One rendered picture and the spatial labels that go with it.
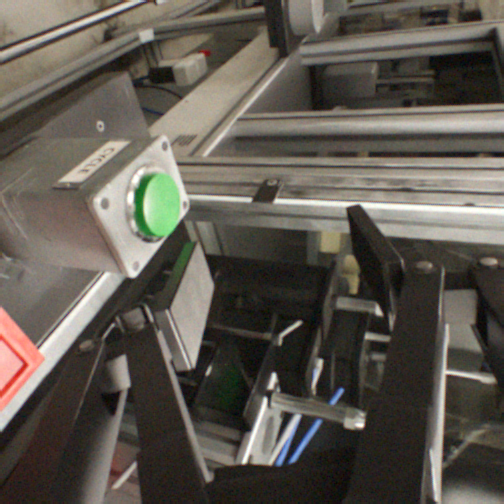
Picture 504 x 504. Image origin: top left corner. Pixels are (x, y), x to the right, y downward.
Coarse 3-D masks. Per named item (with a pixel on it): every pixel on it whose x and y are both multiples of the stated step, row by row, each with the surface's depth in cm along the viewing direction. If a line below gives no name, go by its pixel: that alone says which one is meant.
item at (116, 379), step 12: (156, 300) 18; (156, 324) 16; (108, 348) 15; (120, 348) 15; (108, 360) 14; (120, 360) 14; (168, 360) 16; (108, 372) 14; (120, 372) 15; (108, 384) 15; (120, 384) 15
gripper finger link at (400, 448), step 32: (416, 288) 13; (416, 320) 11; (416, 352) 10; (384, 384) 9; (416, 384) 9; (384, 416) 8; (416, 416) 8; (384, 448) 7; (416, 448) 7; (352, 480) 7; (384, 480) 7; (416, 480) 7
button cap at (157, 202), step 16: (144, 176) 24; (160, 176) 24; (144, 192) 23; (160, 192) 24; (176, 192) 26; (144, 208) 23; (160, 208) 24; (176, 208) 26; (144, 224) 23; (160, 224) 24
